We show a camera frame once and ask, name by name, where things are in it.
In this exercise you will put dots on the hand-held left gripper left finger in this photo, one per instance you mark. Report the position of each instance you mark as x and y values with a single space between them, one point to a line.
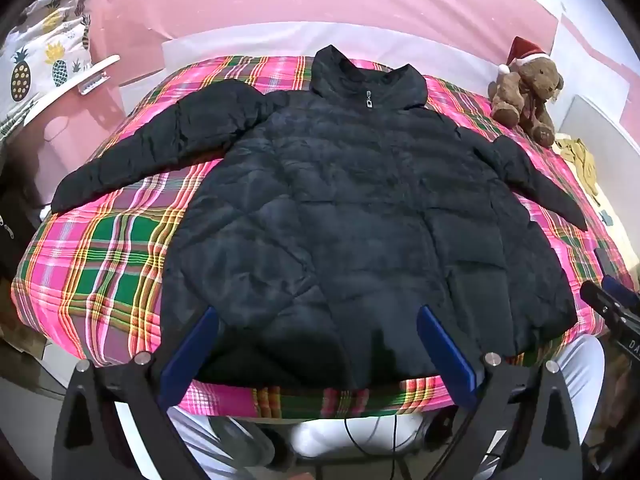
191 355

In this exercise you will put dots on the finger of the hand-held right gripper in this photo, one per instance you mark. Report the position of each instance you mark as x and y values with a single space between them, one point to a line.
622 290
600 301

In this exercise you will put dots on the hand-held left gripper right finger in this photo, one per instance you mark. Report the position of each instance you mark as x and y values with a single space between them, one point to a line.
445 355

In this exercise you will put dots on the black puffer jacket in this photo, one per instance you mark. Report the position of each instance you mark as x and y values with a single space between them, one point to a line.
340 210

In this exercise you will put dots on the person's white pants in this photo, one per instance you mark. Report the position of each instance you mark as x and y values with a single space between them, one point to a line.
580 375

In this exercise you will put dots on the pink plaid blanket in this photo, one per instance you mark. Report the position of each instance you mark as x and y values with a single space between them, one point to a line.
100 270

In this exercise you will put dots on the yellow cloth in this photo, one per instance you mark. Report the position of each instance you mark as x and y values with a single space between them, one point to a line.
580 160

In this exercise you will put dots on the white panel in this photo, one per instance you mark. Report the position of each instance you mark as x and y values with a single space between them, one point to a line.
595 125

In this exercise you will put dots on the brown teddy bear santa hat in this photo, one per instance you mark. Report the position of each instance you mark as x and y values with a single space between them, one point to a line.
525 95

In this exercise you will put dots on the white window sill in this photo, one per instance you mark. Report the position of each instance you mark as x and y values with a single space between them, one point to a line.
95 70

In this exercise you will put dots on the white headboard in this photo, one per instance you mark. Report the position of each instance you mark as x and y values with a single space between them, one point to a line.
250 42

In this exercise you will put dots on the pineapple print curtain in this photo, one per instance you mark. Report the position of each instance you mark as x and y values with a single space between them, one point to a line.
40 60

